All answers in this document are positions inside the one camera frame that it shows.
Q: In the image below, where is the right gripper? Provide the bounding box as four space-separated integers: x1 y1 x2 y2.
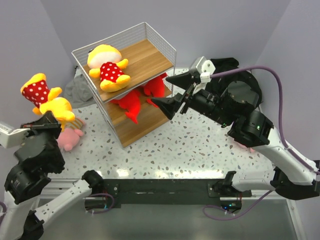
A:
151 69 234 127

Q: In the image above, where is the red shark plush back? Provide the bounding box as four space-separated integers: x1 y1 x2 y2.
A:
141 72 168 98

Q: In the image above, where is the red shark plush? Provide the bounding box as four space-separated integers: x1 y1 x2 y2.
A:
111 89 141 124
141 72 168 98

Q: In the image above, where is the red shark plush front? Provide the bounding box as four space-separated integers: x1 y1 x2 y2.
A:
111 89 141 124

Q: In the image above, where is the yellow plush red dotted dress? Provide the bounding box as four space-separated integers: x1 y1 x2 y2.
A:
87 44 131 93

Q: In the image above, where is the pink plush striped hat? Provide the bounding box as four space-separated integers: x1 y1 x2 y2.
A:
237 143 255 153
57 117 86 152

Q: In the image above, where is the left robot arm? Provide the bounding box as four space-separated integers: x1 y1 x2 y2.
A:
0 111 104 240

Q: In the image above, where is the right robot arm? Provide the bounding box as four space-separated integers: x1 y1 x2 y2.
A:
151 73 320 200

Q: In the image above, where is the black jacket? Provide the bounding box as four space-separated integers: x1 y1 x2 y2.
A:
209 57 263 111

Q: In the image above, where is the grey cloth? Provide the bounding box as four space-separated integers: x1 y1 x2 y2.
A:
63 74 95 109

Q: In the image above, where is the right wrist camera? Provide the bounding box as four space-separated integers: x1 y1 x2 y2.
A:
189 56 216 84

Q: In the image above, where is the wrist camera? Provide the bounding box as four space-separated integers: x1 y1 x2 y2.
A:
189 56 216 84
0 122 29 149

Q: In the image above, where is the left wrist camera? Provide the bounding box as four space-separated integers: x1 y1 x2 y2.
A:
0 122 29 149

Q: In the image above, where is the white wire wooden shelf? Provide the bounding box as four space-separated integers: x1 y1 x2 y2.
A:
72 22 176 148

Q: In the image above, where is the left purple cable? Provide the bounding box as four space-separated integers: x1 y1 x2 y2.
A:
0 201 7 226

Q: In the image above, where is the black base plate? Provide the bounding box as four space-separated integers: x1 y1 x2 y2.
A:
92 178 252 208

